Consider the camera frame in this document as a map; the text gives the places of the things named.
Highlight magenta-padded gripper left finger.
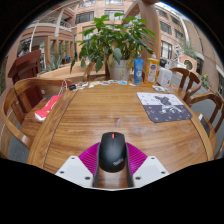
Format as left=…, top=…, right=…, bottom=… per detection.
left=54, top=142, right=101, bottom=188

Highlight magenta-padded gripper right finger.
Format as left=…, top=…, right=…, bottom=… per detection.
left=124, top=142, right=170, bottom=188

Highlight black computer mouse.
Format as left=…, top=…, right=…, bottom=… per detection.
left=98, top=131, right=128, bottom=174

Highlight white and grey printed mouse pad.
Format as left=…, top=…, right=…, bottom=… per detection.
left=136, top=91, right=194, bottom=124

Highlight clear packet with white pieces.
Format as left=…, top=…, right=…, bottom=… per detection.
left=151, top=84, right=167, bottom=93

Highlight white pump bottle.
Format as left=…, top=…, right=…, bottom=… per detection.
left=156, top=65, right=173, bottom=89

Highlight wooden bench table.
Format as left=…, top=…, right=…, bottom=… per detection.
left=38, top=63, right=108, bottom=84

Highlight yellow dish soap bottle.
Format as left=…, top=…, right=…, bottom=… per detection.
left=144, top=53, right=161, bottom=86

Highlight blue squeeze tube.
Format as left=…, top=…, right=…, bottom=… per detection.
left=133, top=57, right=145, bottom=85

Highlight dark red wooden chair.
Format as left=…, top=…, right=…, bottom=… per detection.
left=7, top=49, right=44, bottom=109

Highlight green potted plant, white pot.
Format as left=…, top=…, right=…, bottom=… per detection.
left=69, top=12, right=157, bottom=82

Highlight white cable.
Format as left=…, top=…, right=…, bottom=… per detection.
left=57, top=79, right=68, bottom=98

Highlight white sculpture on pedestal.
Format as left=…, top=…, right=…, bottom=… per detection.
left=172, top=44, right=186, bottom=69

